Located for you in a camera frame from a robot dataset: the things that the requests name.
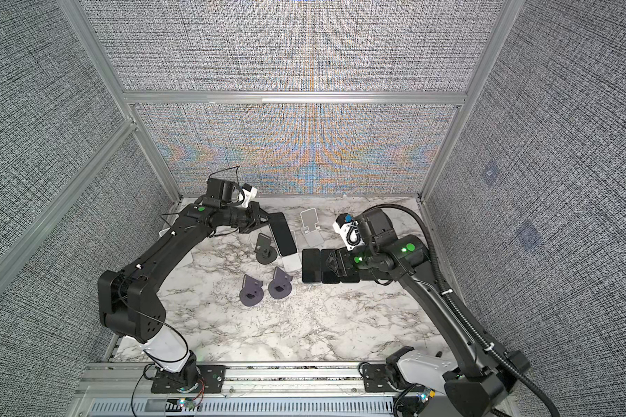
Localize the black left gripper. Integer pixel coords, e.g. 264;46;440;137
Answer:
222;201;276;234

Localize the black phone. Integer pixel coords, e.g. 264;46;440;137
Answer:
269;213;298;257
302;248;322;284
320;248;341;284
339;271;361;283

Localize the black phone back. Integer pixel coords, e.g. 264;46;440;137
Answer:
269;213;298;257

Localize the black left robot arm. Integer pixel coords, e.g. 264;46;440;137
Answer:
97;178;268;393

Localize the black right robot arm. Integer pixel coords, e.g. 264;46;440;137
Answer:
320;204;530;416

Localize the dark round stand centre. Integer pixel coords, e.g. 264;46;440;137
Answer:
254;233;278;265

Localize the white stand back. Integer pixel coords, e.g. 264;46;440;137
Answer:
296;208;325;250

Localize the white stand centre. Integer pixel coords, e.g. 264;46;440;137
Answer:
282;253;302;273

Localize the grey round stand right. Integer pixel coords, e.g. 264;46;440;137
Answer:
268;267;293;300

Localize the grey round stand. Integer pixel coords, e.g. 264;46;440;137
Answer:
239;275;264;307
268;267;293;300

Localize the grey round stand left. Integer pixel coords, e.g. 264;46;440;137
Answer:
239;275;264;307

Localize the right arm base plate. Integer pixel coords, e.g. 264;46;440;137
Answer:
358;362;398;394

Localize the aluminium front rail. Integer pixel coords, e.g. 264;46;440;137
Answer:
67;360;517;417

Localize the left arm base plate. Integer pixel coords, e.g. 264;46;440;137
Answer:
151;365;227;394

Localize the black corrugated cable conduit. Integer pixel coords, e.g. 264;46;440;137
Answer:
359;202;560;417

